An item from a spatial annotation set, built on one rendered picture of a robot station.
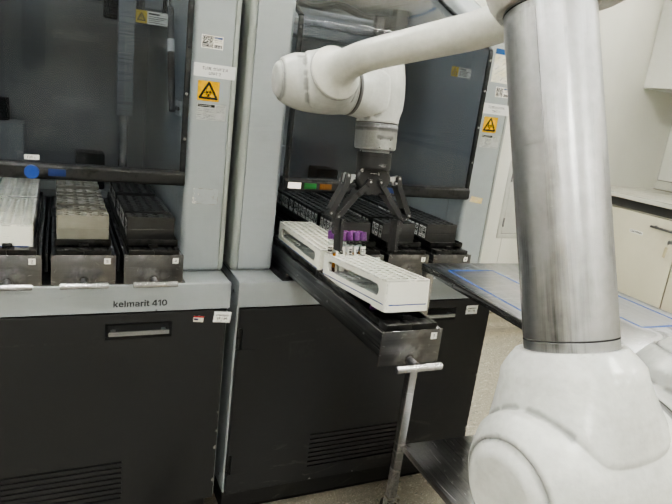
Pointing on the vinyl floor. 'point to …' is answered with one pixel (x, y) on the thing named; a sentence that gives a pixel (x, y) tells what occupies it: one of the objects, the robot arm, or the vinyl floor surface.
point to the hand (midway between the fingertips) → (366, 245)
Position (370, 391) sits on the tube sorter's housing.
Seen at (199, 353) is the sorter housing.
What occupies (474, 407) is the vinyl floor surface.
